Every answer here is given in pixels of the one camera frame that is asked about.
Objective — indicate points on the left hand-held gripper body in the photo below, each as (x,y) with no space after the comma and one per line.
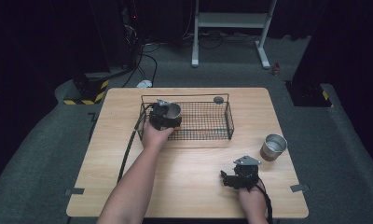
(160,116)

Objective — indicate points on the person's right hand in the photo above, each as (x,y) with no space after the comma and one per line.
(252,202)

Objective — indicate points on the white power strip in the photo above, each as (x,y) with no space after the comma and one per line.
(144,83)

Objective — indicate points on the small grey round disc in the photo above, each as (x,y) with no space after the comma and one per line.
(218,100)

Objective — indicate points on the person's left hand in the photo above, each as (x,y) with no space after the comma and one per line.
(155,137)

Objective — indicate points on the white metal stand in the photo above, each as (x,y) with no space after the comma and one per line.
(231,21)

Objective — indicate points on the black yellow striped stand base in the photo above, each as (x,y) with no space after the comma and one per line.
(86,91)
(310,95)

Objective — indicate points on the dark equipment rack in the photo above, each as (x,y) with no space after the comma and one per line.
(125,31)

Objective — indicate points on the metal cup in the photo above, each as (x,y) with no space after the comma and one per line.
(172,111)
(273,146)

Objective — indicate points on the small red object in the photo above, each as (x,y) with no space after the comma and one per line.
(276,69)

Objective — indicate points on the grey tape piece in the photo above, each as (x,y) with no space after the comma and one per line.
(299,188)
(75,191)

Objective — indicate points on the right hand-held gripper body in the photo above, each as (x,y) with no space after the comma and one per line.
(246,174)

